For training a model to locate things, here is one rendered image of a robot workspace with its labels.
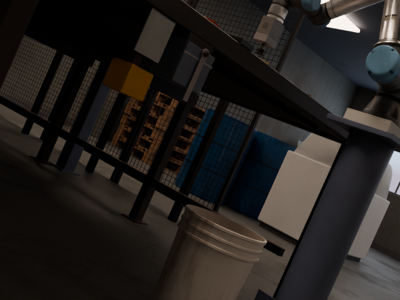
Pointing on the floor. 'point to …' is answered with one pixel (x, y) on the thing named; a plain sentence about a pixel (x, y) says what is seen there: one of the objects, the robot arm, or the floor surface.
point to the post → (84, 122)
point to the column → (338, 212)
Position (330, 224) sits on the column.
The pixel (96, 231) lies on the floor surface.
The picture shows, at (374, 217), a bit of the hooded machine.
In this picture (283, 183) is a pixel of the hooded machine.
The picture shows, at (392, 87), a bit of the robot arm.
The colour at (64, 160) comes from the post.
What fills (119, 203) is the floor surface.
